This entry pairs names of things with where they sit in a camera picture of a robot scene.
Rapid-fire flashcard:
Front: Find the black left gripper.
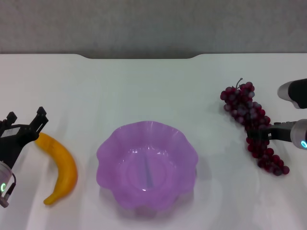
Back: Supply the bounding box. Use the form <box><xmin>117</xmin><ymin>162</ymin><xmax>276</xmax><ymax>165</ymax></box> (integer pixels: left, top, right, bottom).
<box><xmin>0</xmin><ymin>106</ymin><xmax>50</xmax><ymax>170</ymax></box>

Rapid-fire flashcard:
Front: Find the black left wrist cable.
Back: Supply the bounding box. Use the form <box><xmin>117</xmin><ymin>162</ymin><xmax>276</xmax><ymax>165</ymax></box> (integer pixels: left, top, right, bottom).
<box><xmin>2</xmin><ymin>172</ymin><xmax>17</xmax><ymax>208</ymax></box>

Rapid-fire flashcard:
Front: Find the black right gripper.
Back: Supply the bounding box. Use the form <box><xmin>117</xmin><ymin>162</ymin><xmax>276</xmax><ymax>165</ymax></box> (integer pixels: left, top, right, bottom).
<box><xmin>246</xmin><ymin>121</ymin><xmax>297</xmax><ymax>142</ymax></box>

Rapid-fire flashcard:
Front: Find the purple wavy plastic plate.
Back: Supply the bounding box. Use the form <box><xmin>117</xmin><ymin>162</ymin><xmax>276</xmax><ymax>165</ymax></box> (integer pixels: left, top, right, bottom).
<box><xmin>95</xmin><ymin>120</ymin><xmax>200</xmax><ymax>212</ymax></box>

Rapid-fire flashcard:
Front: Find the dark red grape bunch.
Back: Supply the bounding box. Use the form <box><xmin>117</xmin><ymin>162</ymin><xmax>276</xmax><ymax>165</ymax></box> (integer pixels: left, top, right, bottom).
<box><xmin>220</xmin><ymin>77</ymin><xmax>290</xmax><ymax>177</ymax></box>

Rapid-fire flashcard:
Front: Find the yellow banana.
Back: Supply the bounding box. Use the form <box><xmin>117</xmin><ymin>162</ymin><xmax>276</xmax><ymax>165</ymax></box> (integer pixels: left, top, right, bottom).
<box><xmin>35</xmin><ymin>132</ymin><xmax>79</xmax><ymax>206</ymax></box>

